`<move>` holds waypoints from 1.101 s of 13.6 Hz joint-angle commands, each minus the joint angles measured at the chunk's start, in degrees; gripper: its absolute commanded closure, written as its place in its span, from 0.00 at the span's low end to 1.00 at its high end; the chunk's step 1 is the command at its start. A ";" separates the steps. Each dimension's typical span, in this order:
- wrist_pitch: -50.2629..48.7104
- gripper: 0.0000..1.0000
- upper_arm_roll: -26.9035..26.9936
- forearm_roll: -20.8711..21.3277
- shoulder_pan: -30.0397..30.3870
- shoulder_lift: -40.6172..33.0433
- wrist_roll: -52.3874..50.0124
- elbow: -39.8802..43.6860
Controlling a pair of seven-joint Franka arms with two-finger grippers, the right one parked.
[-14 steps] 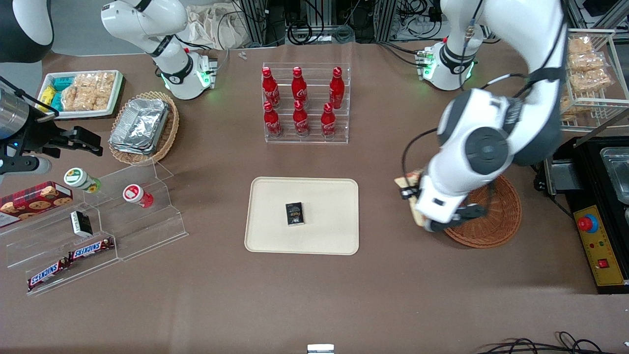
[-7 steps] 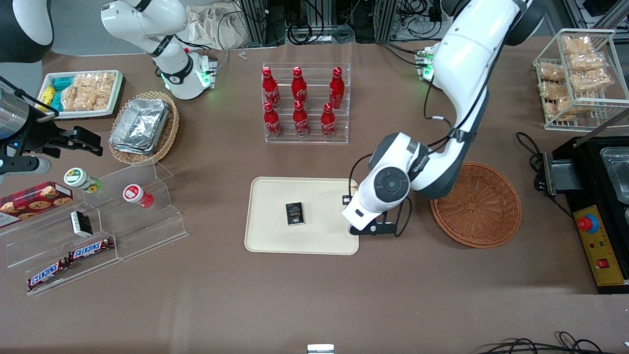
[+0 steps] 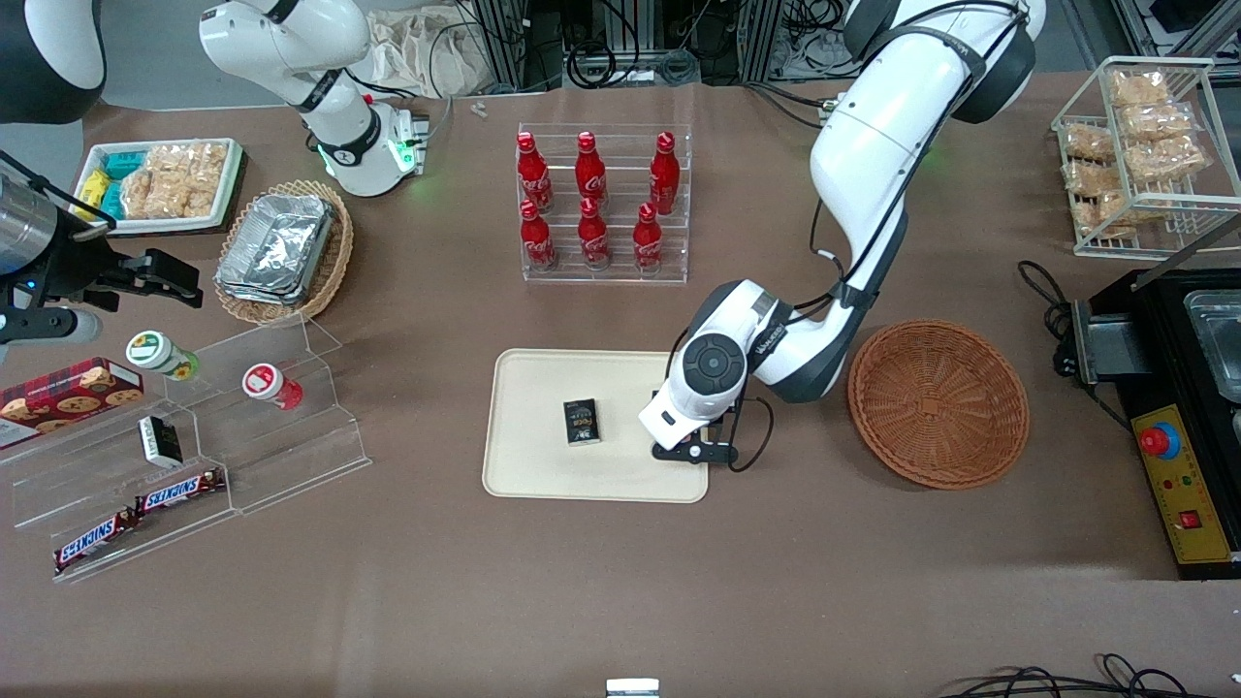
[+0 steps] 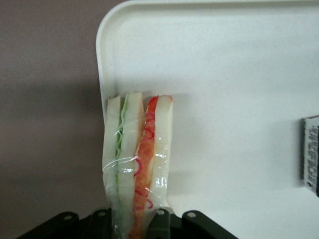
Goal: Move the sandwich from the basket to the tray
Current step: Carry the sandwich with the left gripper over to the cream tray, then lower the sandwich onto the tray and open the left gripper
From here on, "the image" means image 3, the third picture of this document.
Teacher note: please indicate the clear acrylic step shelf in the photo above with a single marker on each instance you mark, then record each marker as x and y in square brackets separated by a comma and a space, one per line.
[291, 465]

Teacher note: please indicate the red cookie box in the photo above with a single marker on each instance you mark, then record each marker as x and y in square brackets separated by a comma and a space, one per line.
[68, 393]

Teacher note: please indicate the light oval wicker basket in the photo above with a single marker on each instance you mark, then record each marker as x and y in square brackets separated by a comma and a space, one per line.
[334, 262]

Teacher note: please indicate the clear cracker snack bag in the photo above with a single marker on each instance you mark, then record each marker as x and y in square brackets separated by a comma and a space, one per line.
[1094, 177]
[1156, 121]
[1163, 160]
[1139, 89]
[1088, 142]
[1125, 215]

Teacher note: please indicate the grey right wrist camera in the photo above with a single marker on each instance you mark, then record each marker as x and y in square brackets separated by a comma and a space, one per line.
[48, 325]

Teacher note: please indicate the clear acrylic bottle rack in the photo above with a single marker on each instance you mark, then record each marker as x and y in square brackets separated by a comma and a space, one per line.
[620, 276]

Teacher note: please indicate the white rectangular snack tray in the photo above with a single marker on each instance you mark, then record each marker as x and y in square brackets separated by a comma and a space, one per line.
[97, 225]

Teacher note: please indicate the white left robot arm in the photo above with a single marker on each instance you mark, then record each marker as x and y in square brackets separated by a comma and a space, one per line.
[873, 145]

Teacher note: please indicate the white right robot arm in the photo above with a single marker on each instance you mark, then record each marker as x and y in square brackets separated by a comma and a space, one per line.
[291, 39]

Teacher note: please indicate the stainless steel pan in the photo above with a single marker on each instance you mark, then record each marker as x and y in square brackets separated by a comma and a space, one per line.
[1217, 339]

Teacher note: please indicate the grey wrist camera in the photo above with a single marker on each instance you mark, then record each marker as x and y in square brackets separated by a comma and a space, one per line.
[717, 451]
[48, 325]

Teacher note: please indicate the red cola bottle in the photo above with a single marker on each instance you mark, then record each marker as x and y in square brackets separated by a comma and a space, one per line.
[589, 174]
[665, 174]
[648, 242]
[531, 174]
[592, 237]
[535, 242]

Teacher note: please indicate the red lid drink bottle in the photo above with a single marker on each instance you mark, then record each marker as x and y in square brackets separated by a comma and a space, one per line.
[267, 383]

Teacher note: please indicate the clear rice cracker bag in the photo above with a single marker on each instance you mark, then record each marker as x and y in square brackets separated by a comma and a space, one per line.
[175, 179]

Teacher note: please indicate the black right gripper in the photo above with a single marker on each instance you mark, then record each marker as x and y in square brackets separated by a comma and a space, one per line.
[70, 266]

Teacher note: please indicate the Snickers chocolate bar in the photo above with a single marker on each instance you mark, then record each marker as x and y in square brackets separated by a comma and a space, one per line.
[179, 491]
[97, 540]

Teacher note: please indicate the aluminium foil tray stack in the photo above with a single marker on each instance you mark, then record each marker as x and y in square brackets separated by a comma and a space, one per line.
[276, 247]

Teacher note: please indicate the black countertop appliance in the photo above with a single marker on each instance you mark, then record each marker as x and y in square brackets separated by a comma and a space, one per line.
[1163, 339]

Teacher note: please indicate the beige cloth bag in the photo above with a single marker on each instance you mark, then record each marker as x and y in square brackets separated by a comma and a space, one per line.
[427, 53]

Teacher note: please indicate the small black printed box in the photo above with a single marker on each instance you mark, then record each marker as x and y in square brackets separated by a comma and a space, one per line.
[582, 423]

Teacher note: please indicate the black and white small box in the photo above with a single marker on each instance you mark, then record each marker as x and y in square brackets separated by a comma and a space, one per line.
[160, 441]

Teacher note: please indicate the beige plastic tray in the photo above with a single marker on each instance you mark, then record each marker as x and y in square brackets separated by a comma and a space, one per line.
[543, 388]

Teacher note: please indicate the brown round wicker basket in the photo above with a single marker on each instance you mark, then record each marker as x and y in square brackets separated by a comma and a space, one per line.
[936, 402]

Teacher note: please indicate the green lid drink bottle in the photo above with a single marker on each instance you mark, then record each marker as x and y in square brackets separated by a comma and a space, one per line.
[155, 351]

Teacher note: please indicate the teal snack packet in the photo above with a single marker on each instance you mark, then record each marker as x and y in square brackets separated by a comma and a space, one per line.
[111, 202]
[121, 165]

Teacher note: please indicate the yellow emergency stop box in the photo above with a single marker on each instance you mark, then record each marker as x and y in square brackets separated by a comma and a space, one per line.
[1188, 485]

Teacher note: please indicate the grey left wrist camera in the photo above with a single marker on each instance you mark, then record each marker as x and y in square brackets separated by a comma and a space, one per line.
[717, 451]

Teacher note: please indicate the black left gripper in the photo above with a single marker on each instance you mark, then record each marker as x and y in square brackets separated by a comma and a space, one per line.
[718, 421]

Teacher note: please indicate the yellow snack packet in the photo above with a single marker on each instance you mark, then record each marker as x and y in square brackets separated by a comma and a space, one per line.
[92, 187]

